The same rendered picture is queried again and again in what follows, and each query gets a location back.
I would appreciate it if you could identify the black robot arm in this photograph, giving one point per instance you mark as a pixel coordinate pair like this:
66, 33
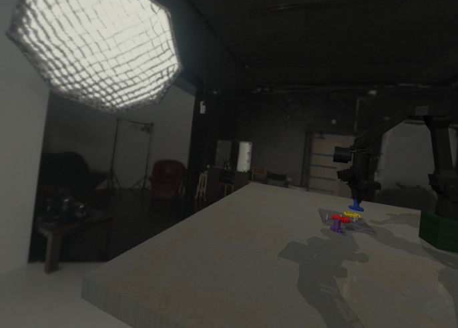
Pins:
444, 180

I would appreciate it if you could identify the yellow gear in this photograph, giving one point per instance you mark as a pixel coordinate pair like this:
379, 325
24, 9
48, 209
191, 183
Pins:
351, 215

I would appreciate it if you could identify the purple gear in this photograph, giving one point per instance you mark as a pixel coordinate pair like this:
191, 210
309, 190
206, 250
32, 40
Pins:
336, 226

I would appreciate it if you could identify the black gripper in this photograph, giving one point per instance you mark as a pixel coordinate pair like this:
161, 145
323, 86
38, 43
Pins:
363, 185

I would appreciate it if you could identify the blue gear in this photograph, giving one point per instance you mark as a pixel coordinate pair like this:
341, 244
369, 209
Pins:
355, 206

